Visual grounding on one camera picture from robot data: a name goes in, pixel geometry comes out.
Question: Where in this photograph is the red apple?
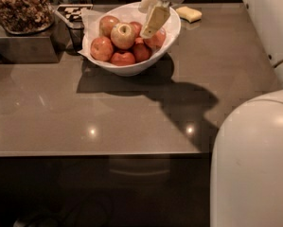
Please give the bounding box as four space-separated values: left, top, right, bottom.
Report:
131 21 142 37
90 36 114 61
99 15 119 37
144 27 167 50
131 37 151 62
110 51 135 66

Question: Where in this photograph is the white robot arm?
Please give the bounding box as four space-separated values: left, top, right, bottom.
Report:
210 0 283 227

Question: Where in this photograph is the white ceramic bowl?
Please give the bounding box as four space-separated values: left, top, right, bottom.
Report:
87 8 181 77

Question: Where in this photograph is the top yellow-red apple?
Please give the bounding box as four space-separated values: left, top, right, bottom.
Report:
111 23 136 50

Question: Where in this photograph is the yellow sponge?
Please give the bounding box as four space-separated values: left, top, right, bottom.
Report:
176 7 202 23

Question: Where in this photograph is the dark cup with scoop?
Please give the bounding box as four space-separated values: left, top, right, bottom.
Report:
54 10 84 53

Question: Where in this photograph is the steel box stand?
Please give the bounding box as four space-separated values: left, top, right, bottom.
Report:
0 18 70 64

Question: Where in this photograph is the glass jar of nuts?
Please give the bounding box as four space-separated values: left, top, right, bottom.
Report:
0 0 54 35

